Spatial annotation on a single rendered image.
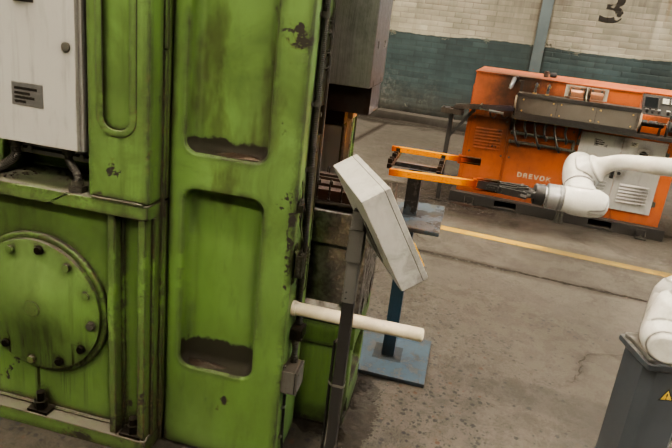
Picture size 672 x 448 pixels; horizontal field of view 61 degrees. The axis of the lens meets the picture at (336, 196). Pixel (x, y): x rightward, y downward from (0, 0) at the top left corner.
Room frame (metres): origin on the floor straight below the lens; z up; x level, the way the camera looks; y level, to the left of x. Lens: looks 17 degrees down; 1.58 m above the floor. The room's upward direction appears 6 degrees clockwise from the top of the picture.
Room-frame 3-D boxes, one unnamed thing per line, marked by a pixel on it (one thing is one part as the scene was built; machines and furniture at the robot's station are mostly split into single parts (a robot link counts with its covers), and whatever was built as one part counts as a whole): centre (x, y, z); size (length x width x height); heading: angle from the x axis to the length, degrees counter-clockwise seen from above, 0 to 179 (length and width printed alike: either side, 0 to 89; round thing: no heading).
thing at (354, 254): (1.51, -0.10, 1.00); 0.13 x 0.11 x 0.14; 169
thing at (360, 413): (2.05, -0.14, 0.01); 0.58 x 0.39 x 0.01; 169
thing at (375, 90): (2.10, 0.11, 1.32); 0.42 x 0.20 x 0.10; 79
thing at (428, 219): (2.50, -0.35, 0.75); 0.40 x 0.30 x 0.02; 168
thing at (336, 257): (2.16, 0.11, 0.69); 0.56 x 0.38 x 0.45; 79
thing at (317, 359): (2.16, 0.11, 0.23); 0.55 x 0.37 x 0.47; 79
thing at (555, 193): (1.96, -0.76, 1.06); 0.09 x 0.06 x 0.09; 169
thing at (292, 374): (1.73, 0.08, 0.36); 0.09 x 0.07 x 0.12; 169
